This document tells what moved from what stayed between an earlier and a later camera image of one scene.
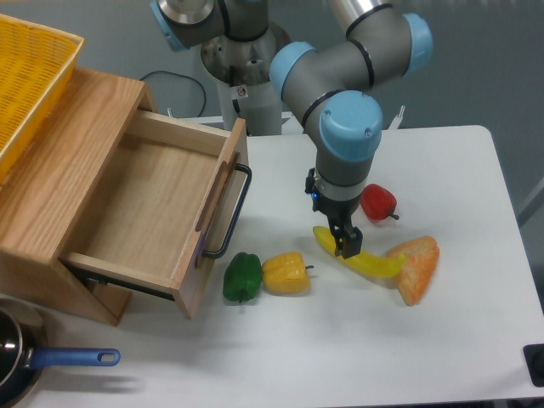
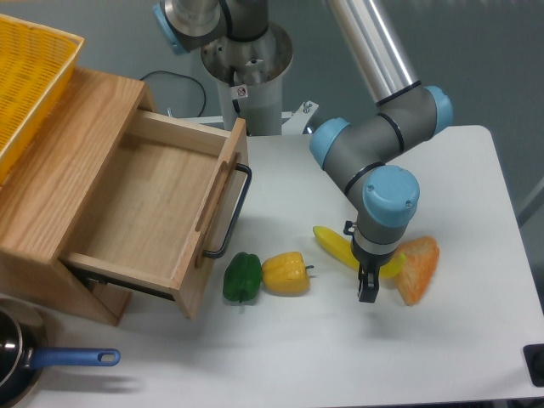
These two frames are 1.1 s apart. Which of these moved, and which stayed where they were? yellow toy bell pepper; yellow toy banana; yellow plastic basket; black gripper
Moved: black gripper
Stayed: yellow toy bell pepper; yellow plastic basket; yellow toy banana
